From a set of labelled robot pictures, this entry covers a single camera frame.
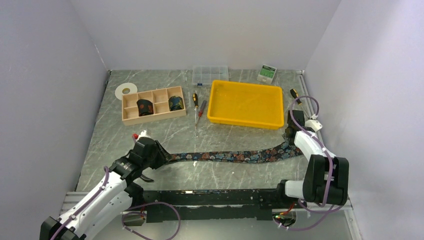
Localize navy floral necktie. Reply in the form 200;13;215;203
167;135;303;165

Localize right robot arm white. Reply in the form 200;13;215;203
165;110;349;208

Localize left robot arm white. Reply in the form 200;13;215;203
39;137;171;240

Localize white tape roll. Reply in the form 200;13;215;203
114;82;138;100

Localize small black curved piece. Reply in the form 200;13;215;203
139;174;155;183

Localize black yellow screwdriver right side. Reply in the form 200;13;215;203
290;88;311;119

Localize dark rolled tie orange pattern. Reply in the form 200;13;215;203
136;99;154;117

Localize yellow plastic tray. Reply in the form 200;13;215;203
207;80;285;130

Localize blue rolled tie yellow flowers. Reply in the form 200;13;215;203
168;95;184;112

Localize wooden compartment organizer box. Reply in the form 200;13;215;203
121;86;188;126

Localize green white small box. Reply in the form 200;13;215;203
257;64;277;85

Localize clear plastic parts box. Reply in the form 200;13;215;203
192;65;229;87

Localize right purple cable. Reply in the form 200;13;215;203
273;95;349;232

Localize purple cable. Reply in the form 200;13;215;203
273;95;349;232
49;165;181;240

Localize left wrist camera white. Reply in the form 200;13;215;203
131;130;151;142

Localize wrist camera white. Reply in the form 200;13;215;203
131;130;151;142
304;119;323;132

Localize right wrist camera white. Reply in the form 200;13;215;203
304;119;323;132

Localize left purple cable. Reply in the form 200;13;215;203
49;165;181;240

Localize black yellow handled screwdriver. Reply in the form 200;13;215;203
192;93;199;125

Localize blue red handled screwdriver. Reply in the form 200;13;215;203
195;100;207;126

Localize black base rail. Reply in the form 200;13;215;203
130;188;301;223

